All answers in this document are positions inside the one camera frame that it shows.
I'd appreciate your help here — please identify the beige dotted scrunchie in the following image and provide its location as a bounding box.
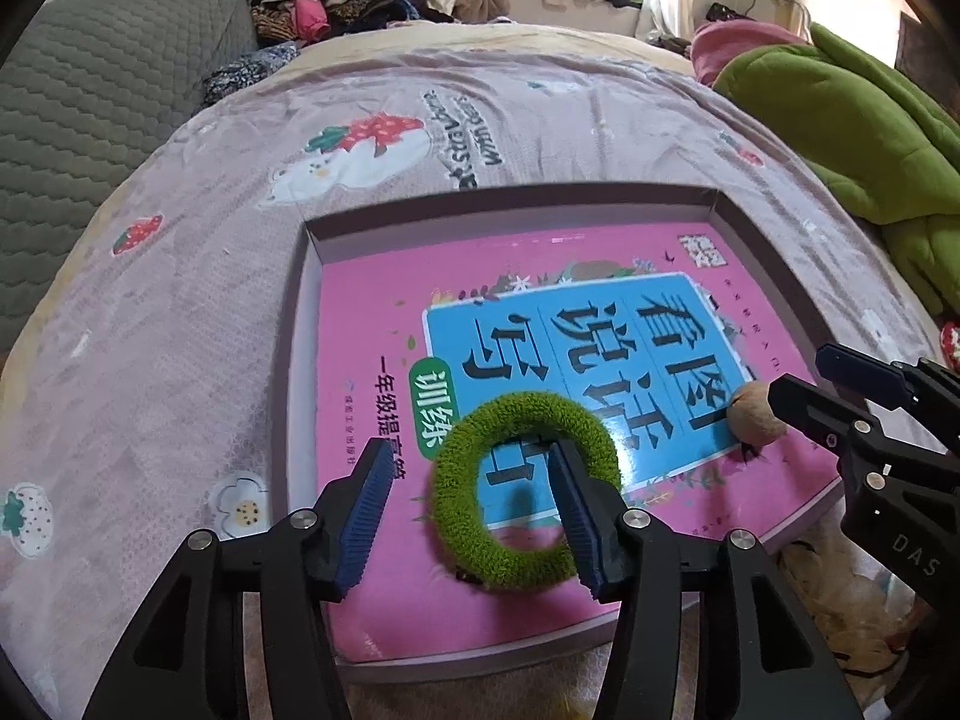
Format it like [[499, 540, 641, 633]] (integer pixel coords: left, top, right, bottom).
[[780, 517, 923, 661]]

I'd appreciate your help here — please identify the grey quilted headboard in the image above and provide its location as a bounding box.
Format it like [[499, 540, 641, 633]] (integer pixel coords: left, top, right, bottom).
[[0, 0, 260, 361]]

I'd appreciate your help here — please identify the pink children's book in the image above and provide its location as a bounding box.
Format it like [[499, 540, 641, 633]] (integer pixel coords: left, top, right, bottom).
[[306, 221, 845, 665]]

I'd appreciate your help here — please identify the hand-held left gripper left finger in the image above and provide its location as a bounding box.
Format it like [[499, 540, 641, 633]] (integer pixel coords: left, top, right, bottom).
[[82, 436, 398, 720]]

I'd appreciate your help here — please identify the shallow grey cardboard box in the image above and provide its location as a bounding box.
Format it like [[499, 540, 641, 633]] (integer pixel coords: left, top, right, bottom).
[[287, 181, 863, 685]]

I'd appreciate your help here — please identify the brown walnut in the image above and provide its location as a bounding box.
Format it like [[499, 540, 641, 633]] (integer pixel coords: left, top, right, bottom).
[[731, 381, 788, 445]]

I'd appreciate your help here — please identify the green fleece blanket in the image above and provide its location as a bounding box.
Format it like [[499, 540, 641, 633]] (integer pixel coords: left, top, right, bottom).
[[712, 22, 960, 316]]

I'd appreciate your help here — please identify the pink pillow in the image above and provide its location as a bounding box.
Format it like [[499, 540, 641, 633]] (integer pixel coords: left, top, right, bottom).
[[688, 19, 811, 87]]

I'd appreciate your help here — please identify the green fuzzy hair tie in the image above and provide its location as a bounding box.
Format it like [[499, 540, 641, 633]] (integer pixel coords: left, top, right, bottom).
[[429, 394, 623, 592]]

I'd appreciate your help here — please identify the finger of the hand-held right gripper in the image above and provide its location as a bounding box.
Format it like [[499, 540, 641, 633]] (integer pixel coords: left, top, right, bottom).
[[815, 343, 960, 458], [766, 373, 960, 497]]

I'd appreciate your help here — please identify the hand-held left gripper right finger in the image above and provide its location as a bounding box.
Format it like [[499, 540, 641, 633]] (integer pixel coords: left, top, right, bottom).
[[547, 439, 863, 720]]

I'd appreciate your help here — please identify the white cable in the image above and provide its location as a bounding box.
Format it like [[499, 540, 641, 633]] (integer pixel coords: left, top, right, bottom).
[[750, 0, 815, 42]]

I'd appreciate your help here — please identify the dark floral cloth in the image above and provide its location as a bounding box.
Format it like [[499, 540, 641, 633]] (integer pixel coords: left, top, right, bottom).
[[202, 41, 301, 106]]

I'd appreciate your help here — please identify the dark wall screen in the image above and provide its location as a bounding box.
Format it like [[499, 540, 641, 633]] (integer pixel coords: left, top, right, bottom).
[[896, 11, 942, 102]]

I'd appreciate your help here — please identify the beige mattress cover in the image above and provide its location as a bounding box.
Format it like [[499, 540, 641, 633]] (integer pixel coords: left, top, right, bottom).
[[289, 15, 698, 80]]

